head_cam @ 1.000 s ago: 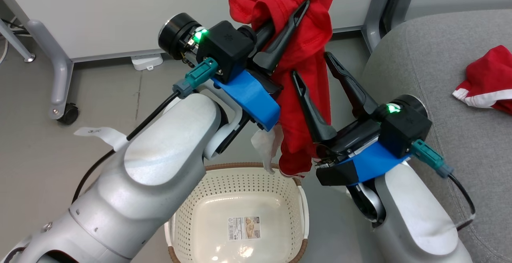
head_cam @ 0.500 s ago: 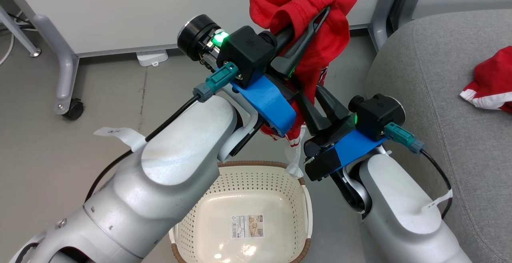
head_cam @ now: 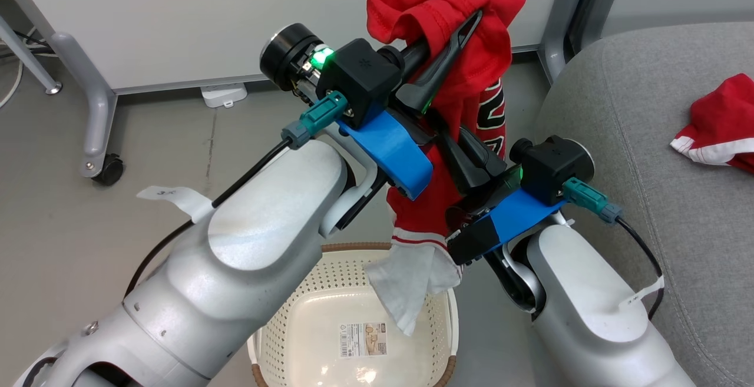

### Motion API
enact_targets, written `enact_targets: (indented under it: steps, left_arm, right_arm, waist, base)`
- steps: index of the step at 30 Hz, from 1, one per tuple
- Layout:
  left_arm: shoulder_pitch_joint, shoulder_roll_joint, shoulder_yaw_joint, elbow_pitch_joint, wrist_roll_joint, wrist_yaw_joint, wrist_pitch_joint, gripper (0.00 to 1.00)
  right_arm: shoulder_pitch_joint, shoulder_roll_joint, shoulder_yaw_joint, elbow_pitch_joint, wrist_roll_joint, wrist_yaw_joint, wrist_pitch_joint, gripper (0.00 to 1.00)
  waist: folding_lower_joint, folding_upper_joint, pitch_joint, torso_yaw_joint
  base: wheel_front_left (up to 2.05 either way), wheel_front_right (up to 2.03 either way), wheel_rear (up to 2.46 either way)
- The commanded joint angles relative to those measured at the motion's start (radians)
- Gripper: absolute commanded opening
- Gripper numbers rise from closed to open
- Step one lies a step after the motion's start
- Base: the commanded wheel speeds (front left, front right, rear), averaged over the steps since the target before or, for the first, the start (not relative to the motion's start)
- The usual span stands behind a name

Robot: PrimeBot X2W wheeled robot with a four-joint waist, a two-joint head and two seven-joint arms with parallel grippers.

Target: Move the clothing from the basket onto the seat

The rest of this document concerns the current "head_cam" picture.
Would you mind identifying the black cables by table leg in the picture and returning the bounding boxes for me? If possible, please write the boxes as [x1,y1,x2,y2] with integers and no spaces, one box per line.
[0,29,51,61]

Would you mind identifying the teal right camera connector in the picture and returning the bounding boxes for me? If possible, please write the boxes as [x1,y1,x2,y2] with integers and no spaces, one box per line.
[561,178,624,224]

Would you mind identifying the red shorts with white trim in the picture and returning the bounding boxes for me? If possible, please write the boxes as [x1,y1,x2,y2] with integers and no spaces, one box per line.
[670,73,754,176]

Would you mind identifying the grey fabric sofa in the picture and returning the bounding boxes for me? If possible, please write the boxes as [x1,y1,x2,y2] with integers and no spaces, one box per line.
[533,21,754,387]

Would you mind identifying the white power strip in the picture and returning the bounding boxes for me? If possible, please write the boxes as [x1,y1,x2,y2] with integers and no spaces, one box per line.
[200,83,249,108]

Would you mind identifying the teal camera connector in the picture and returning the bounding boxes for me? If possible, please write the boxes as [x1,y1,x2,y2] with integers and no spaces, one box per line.
[561,178,624,224]
[281,91,349,151]

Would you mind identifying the short grey partition foot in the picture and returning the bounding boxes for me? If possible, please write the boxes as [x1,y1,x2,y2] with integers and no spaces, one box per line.
[539,0,581,84]
[589,0,620,40]

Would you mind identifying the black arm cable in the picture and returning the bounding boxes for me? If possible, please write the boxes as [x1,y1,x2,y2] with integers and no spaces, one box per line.
[124,137,292,299]
[616,216,665,322]

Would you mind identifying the red jersey with striped hem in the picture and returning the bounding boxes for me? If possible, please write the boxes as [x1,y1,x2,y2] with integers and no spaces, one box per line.
[365,0,527,338]

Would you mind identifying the white paper tag left cable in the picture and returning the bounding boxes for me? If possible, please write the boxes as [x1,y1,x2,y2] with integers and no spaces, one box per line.
[137,186,213,223]

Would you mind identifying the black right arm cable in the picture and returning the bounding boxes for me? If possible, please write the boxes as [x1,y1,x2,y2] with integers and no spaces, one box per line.
[616,216,665,322]

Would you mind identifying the black caster wheel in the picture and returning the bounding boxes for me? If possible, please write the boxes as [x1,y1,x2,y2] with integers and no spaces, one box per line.
[92,153,125,186]

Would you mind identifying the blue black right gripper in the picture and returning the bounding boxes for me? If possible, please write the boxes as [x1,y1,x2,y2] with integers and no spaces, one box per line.
[438,128,569,266]

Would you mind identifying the teal left camera connector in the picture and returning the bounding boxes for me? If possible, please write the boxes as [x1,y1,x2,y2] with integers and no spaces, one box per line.
[281,91,349,151]

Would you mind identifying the white paper tag right cable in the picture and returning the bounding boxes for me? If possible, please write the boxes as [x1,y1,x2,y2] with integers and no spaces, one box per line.
[619,275,665,310]

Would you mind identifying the cream perforated laundry basket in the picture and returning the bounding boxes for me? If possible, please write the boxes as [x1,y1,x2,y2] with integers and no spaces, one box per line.
[247,243,460,387]

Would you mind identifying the printed sticker inside basket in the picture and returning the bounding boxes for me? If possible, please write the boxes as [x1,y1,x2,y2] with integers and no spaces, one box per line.
[339,323,388,359]

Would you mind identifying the white cable by table leg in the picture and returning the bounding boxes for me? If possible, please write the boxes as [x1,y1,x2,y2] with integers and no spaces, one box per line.
[0,60,24,109]

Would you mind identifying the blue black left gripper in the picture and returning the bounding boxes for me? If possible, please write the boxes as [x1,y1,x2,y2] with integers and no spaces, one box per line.
[337,9,484,201]

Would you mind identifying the wide white partition panel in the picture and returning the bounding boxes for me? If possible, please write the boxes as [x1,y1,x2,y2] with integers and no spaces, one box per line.
[0,0,581,94]

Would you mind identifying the white paper tag cable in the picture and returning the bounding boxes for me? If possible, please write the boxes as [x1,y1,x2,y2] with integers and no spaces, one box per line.
[137,186,213,223]
[619,275,665,310]

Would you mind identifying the grey metal table leg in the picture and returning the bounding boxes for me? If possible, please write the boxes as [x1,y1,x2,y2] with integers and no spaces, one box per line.
[0,16,62,94]

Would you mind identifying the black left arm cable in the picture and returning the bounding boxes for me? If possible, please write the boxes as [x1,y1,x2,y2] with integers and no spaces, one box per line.
[124,137,292,299]

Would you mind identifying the grey partition foot with caster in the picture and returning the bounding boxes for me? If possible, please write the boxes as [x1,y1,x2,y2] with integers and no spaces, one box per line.
[50,32,118,178]

